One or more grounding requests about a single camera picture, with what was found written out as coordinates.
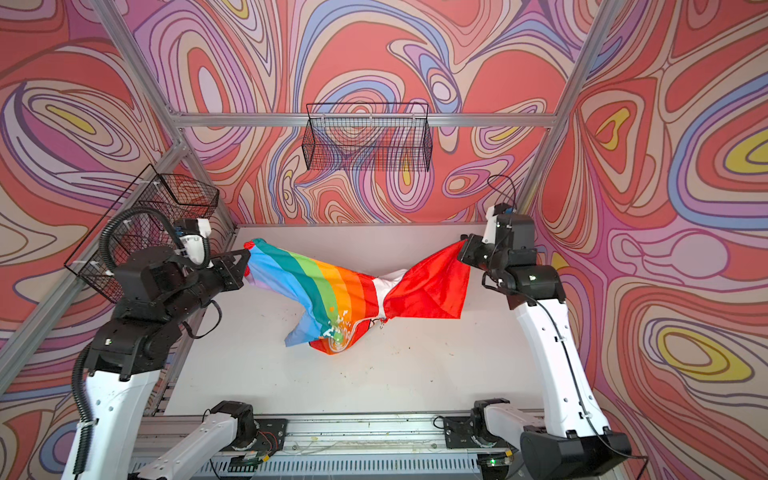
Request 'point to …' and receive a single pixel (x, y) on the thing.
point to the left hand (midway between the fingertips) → (253, 252)
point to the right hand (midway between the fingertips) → (463, 251)
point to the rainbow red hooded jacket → (338, 301)
